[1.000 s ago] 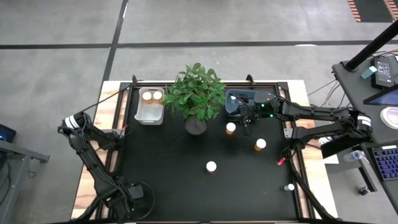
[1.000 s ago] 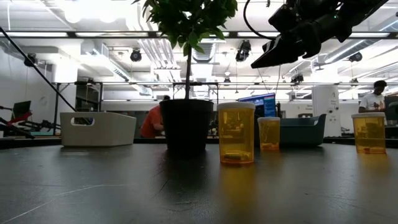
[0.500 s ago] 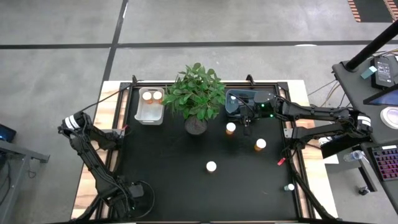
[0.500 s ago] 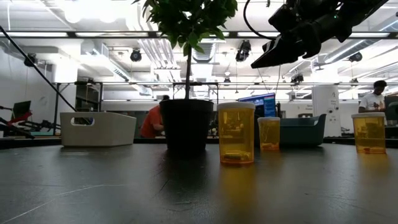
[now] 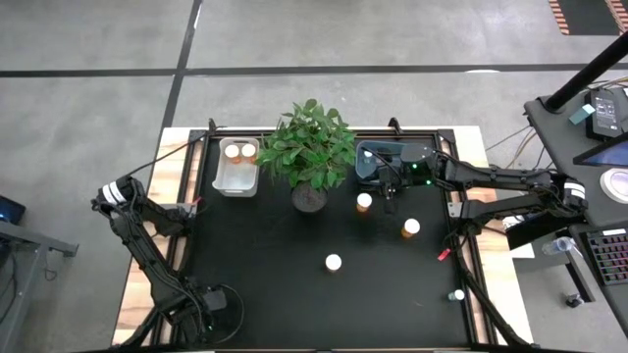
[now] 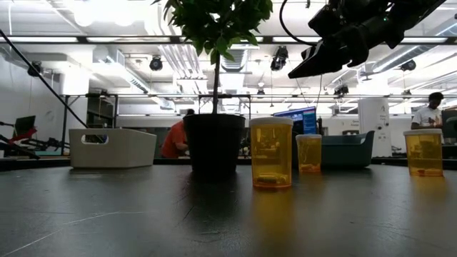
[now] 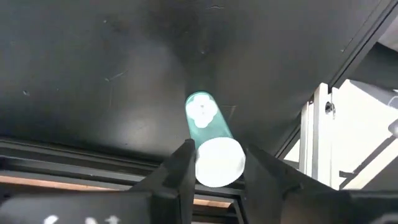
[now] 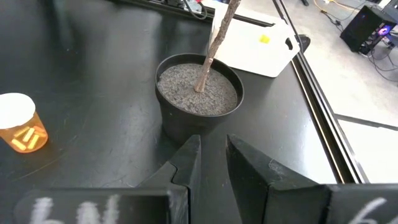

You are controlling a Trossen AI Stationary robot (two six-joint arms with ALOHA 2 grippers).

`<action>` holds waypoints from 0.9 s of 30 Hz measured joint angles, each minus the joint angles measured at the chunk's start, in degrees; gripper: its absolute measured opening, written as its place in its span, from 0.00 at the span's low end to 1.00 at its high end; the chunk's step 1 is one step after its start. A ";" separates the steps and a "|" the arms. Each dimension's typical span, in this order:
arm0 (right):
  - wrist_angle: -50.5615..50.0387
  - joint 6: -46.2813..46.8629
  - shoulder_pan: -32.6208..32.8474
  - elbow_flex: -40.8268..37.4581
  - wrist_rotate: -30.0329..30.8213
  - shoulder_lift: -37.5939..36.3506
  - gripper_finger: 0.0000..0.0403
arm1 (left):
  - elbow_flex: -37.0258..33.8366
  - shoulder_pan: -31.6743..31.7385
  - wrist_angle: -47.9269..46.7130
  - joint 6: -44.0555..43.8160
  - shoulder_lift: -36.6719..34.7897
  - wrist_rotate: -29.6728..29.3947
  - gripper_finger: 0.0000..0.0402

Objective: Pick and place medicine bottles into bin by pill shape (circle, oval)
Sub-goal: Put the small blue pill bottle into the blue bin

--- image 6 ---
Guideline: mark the dark teal plastic bin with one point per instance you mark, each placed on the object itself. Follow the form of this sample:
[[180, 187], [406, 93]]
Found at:
[[346, 153]]

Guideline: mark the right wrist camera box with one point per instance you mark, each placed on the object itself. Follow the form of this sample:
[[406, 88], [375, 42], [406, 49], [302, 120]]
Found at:
[[325, 19]]

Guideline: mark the green potted plant black pot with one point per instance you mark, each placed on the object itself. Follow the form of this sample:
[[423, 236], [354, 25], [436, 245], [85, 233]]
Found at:
[[214, 142]]

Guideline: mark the white square column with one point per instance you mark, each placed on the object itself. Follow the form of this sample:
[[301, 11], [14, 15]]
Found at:
[[374, 121]]

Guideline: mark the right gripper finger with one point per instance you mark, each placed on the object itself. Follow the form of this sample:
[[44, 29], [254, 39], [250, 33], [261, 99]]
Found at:
[[323, 50], [321, 66]]

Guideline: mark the black tilted monitor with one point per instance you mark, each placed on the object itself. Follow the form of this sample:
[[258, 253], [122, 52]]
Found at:
[[25, 123]]

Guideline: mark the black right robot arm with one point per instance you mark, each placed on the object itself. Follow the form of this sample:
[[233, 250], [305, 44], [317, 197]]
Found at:
[[414, 14]]

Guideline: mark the dark desk monitor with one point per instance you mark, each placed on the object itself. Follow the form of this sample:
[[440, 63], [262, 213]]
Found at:
[[450, 123]]

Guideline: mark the dark shelf unit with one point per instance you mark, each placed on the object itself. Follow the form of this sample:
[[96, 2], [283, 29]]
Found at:
[[101, 114]]

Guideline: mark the black metal workstation frame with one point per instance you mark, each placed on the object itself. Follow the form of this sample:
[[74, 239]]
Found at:
[[303, 96]]

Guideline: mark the white plastic bin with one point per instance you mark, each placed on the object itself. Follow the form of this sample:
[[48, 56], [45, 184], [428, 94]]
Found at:
[[125, 150]]

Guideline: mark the black ceiling spotlight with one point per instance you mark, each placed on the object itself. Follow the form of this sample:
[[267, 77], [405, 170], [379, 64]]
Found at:
[[156, 64], [34, 69], [341, 90], [279, 59], [408, 65]]

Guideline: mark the amber pill bottle white cap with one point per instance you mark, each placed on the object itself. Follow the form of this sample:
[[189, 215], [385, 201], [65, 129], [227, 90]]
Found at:
[[423, 153], [271, 153], [308, 153]]

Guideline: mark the person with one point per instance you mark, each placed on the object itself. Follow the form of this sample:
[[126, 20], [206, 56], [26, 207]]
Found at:
[[426, 116], [173, 139]]

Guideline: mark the silver ribbed ventilation duct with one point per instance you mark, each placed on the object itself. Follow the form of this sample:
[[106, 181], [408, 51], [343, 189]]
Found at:
[[235, 59]]

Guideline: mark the black computer monitor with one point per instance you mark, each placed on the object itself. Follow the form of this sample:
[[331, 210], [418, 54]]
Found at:
[[303, 119]]

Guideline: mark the black overhead light bar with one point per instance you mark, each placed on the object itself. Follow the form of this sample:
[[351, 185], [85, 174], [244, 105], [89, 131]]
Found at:
[[80, 39]]

